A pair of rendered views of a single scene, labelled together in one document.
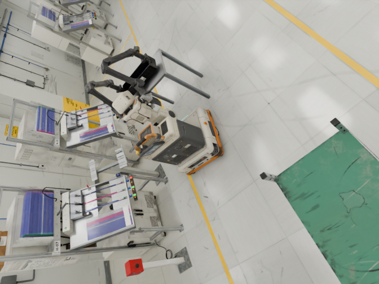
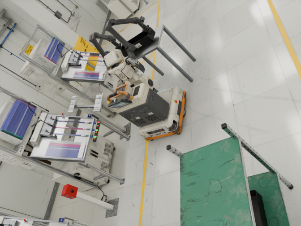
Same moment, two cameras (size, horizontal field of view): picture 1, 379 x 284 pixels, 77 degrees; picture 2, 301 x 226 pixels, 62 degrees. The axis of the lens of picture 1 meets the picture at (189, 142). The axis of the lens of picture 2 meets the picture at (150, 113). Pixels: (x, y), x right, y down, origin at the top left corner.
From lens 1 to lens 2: 0.65 m
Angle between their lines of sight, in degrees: 9
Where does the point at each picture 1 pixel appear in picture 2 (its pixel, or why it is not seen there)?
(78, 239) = (38, 152)
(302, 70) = (271, 87)
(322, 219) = (192, 193)
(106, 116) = (102, 65)
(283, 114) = (240, 118)
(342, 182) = (215, 172)
